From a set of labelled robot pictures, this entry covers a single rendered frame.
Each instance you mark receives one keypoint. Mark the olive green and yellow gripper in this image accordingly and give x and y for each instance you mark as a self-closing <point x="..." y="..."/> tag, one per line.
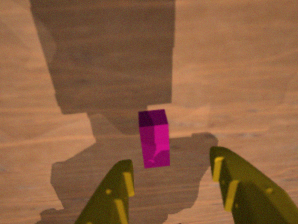
<point x="250" y="195"/>

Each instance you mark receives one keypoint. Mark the magenta rectangular block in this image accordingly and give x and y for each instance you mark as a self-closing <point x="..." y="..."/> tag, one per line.
<point x="154" y="134"/>

